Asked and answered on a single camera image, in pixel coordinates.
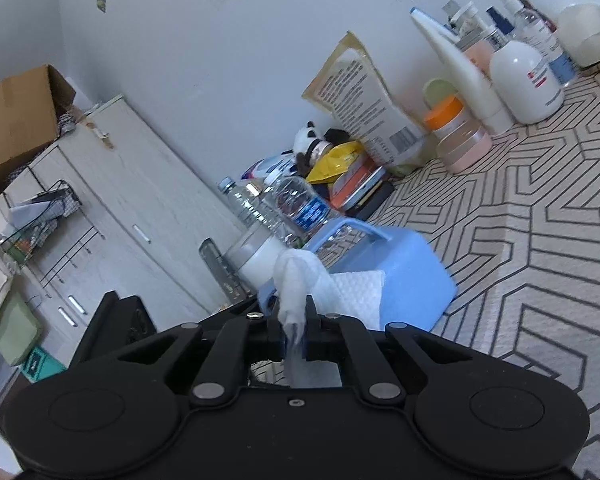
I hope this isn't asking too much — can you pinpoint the clear water bottle blue label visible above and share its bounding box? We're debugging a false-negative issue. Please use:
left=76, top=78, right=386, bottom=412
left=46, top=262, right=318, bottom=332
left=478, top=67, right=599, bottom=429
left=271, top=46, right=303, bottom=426
left=264, top=171, right=340, bottom=245

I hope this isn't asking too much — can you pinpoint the green round lid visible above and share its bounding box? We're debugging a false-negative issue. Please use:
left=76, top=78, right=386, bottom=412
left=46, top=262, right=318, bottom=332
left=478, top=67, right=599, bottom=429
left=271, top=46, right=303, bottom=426
left=422, top=78, right=458, bottom=110

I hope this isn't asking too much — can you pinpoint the white blue tube package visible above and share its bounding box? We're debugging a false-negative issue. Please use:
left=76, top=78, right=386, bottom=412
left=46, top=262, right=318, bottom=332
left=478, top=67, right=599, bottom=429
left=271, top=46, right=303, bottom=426
left=240, top=153, right=296, bottom=180

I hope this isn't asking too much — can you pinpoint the white cleaning wipe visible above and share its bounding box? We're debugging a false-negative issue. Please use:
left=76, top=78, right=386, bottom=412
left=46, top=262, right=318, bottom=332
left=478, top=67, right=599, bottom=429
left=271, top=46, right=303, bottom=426
left=273, top=249, right=386, bottom=388

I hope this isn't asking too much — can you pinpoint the tall white lotion tube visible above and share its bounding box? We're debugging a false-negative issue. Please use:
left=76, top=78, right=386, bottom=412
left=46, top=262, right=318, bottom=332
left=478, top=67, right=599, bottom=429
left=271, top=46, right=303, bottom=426
left=410, top=6, right=515, bottom=136

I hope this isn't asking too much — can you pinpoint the clear empty plastic bottle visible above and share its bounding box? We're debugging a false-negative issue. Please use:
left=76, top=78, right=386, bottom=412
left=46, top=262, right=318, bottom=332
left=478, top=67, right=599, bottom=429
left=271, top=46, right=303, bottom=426
left=218, top=177, right=279, bottom=235

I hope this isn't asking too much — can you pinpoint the clear spray bottle blue label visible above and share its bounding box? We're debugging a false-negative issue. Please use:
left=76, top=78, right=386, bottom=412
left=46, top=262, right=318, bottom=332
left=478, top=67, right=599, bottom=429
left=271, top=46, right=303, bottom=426
left=500, top=0, right=577, bottom=87

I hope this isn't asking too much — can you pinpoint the black wire rack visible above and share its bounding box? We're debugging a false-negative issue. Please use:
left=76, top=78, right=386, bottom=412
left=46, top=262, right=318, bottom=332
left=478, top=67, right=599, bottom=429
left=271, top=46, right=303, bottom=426
left=0, top=179, right=105, bottom=296

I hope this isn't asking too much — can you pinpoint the yellow snack bag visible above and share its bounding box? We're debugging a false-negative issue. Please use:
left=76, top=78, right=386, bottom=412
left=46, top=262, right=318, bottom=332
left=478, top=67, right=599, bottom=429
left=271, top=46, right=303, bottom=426
left=306, top=141, right=365, bottom=184

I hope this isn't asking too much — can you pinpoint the brown cardboard box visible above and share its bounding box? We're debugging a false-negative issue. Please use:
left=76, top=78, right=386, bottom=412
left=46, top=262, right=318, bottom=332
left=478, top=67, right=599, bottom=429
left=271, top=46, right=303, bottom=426
left=0, top=64, right=76, bottom=187

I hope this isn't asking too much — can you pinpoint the white wooden cabinet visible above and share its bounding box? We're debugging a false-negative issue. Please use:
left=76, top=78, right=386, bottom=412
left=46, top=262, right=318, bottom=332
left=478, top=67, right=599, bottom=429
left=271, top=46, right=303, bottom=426
left=0, top=96, right=244, bottom=364

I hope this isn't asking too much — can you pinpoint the beige printed food pouch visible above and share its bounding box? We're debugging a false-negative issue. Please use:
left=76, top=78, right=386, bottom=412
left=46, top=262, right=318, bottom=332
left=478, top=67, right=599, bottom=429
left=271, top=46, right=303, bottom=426
left=302, top=32, right=436, bottom=176

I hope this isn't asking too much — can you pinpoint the white pump dispenser bottle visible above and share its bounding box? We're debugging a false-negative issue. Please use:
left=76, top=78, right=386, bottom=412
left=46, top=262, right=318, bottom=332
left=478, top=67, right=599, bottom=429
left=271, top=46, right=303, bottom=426
left=486, top=28, right=565, bottom=125

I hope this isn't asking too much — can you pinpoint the grey metal grater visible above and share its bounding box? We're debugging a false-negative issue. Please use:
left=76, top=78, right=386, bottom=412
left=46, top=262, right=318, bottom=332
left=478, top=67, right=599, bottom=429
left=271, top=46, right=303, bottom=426
left=198, top=238, right=253, bottom=306

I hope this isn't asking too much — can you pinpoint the orange lid plastic jar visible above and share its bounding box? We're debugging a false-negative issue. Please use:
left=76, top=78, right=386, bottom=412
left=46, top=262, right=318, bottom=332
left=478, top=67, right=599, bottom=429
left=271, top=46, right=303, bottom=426
left=425, top=96, right=474, bottom=156

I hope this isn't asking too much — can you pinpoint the stack of flat boxes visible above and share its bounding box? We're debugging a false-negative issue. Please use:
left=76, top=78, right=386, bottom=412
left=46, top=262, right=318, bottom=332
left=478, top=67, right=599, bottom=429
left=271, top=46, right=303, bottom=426
left=328, top=155, right=394, bottom=221

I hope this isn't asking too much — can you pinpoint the pink round cosmetic case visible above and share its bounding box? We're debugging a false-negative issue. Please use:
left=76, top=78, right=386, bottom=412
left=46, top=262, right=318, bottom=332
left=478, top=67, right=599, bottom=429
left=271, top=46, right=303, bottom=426
left=437, top=127, right=492, bottom=174

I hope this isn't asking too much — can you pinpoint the panda plush toy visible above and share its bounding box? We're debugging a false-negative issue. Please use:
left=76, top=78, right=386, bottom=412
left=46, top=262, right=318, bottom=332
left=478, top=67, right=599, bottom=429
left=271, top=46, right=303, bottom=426
left=292, top=122, right=350, bottom=168

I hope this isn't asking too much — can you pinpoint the white jar with clear lid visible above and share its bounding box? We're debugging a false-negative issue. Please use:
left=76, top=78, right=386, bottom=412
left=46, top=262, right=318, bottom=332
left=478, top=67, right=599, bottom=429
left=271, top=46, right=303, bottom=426
left=225, top=224, right=288, bottom=292

